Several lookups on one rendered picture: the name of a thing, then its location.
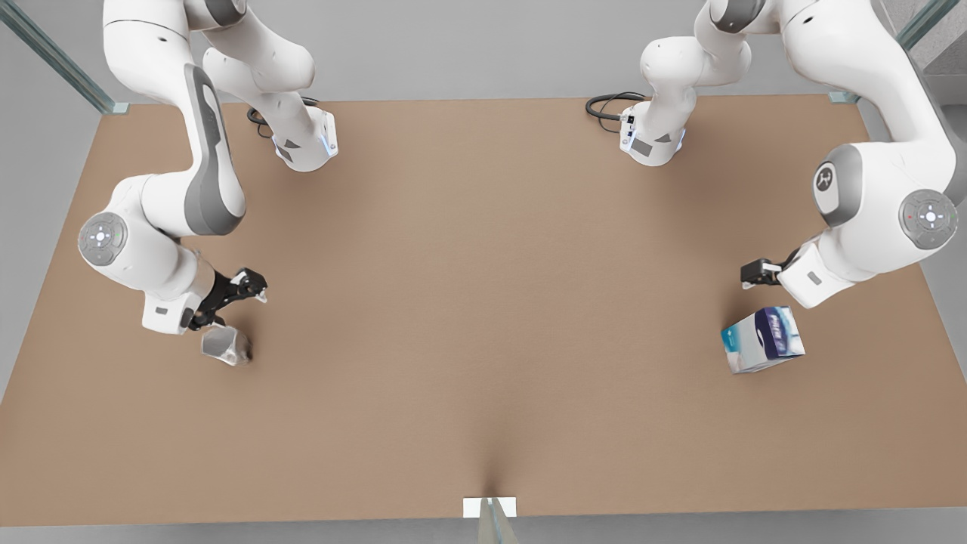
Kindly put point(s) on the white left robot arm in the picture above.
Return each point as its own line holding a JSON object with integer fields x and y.
{"x": 869, "y": 189}

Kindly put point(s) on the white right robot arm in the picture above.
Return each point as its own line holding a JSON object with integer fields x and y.
{"x": 215, "y": 174}

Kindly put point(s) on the crumpled silver foil pouch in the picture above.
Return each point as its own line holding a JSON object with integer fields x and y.
{"x": 225, "y": 346}

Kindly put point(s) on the white and blue tissue box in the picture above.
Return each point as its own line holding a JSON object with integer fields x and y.
{"x": 763, "y": 340}

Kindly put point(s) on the silver frame post with foot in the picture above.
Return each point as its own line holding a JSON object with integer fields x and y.
{"x": 491, "y": 514}

